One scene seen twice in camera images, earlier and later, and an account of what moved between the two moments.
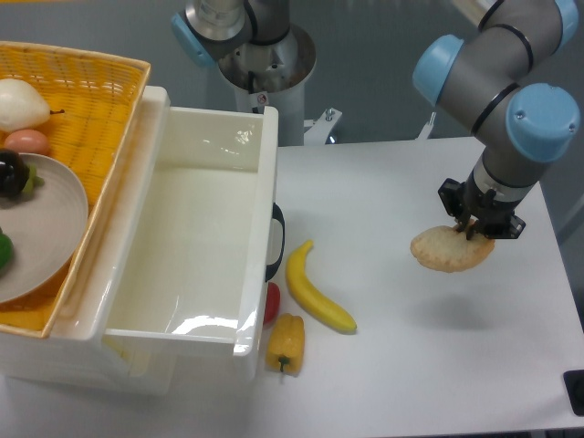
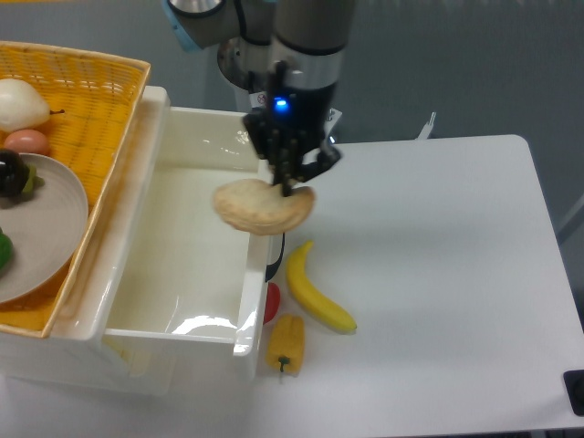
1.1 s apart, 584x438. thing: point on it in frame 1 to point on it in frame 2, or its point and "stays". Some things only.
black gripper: (494, 215) to (289, 131)
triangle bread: (448, 250) to (261, 207)
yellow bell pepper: (286, 345) stays
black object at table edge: (574, 385) stays
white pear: (21, 108) stays
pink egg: (27, 140) stays
